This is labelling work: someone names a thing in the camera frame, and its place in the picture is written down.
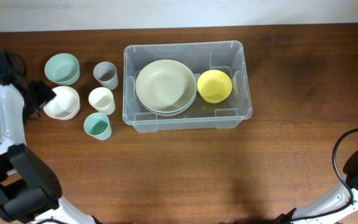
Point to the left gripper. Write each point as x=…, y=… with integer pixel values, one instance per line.
x=46, y=94

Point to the white bowl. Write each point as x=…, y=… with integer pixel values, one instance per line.
x=65, y=105

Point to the mint green bowl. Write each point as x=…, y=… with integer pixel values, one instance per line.
x=62, y=69

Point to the grey cup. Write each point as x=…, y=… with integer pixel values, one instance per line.
x=106, y=74

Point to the beige plate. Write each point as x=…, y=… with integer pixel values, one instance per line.
x=165, y=85

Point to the yellow bowl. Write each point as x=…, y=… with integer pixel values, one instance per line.
x=214, y=86

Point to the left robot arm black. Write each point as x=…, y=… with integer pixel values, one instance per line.
x=30, y=191

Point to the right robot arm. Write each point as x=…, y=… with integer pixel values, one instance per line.
x=334, y=205

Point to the clear plastic storage container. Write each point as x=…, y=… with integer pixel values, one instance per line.
x=226, y=56

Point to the cream cup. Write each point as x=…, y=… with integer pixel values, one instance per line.
x=102, y=100

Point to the mint green cup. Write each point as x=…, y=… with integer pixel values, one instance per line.
x=97, y=125

